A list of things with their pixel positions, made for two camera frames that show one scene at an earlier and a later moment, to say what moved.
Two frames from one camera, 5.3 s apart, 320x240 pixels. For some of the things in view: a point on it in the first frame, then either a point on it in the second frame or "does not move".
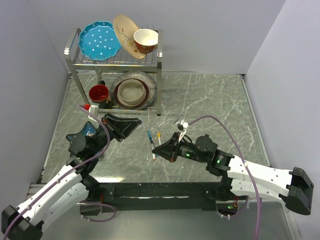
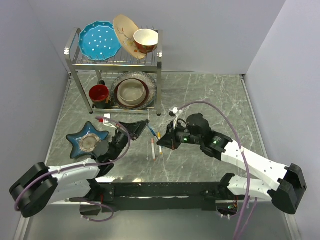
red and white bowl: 146,40 does not move
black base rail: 153,197 does not move
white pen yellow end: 159,137 does not move
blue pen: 150,137 → 153,132
